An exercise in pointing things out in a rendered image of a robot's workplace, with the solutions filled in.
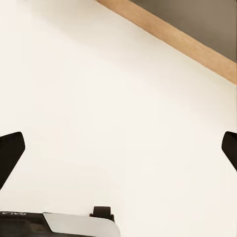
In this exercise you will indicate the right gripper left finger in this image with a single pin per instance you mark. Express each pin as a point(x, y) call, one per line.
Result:
point(12, 146)

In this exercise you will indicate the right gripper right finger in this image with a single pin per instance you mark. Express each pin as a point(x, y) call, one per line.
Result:
point(229, 147)

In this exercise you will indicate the cabinet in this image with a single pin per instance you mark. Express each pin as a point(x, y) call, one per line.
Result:
point(211, 22)

